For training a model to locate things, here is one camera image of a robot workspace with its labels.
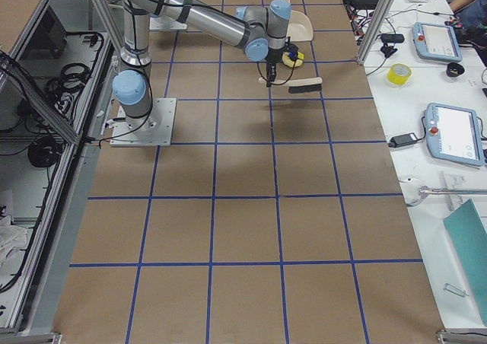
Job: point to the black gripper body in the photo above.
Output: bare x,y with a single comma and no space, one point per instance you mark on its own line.
273,56

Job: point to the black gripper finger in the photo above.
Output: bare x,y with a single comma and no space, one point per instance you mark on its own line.
269,80

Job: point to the beige plastic dustpan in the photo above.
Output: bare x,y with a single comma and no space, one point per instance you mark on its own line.
299,25

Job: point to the beige brush black bristles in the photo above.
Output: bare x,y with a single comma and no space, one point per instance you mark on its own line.
297,86

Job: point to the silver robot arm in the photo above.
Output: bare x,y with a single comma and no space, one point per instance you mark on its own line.
260,32

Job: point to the yellow tape roll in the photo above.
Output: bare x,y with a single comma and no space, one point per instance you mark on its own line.
399,74

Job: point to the black power adapter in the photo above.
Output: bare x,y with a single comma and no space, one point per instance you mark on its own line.
404,140

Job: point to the far blue teach pendant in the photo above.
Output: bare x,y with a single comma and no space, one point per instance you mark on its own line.
436,42

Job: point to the blue teach pendant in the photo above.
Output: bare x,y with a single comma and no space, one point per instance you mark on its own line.
453,134
436,42

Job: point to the small black bowl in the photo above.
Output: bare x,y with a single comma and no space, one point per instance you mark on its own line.
454,70

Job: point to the near blue teach pendant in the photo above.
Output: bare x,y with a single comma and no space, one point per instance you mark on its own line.
453,134

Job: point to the teal board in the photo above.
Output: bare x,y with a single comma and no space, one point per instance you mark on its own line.
468,235

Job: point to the white crumpled cloth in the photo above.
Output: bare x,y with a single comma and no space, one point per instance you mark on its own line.
14,239

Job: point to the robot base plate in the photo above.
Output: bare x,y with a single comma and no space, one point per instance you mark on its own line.
165,24
157,130

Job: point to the aluminium frame post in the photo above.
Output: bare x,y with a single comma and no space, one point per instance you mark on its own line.
381,11

